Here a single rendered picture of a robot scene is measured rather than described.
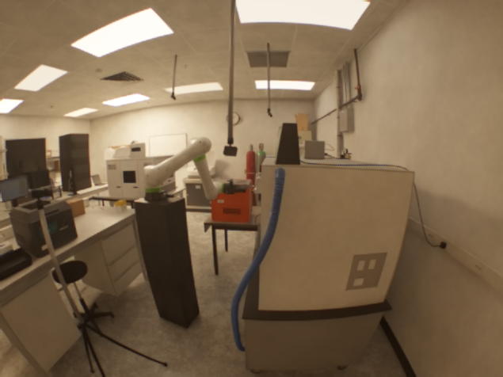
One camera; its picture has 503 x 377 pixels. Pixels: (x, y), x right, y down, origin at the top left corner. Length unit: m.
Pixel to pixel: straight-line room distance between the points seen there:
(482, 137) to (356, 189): 0.82
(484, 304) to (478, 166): 0.70
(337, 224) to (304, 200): 0.18
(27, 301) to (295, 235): 1.63
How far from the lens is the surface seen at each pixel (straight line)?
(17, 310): 1.60
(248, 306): 1.11
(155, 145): 6.06
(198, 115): 5.58
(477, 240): 1.32
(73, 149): 4.18
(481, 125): 1.33
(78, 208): 2.44
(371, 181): 0.89
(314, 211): 0.83
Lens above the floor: 1.50
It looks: 11 degrees down
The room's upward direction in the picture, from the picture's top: straight up
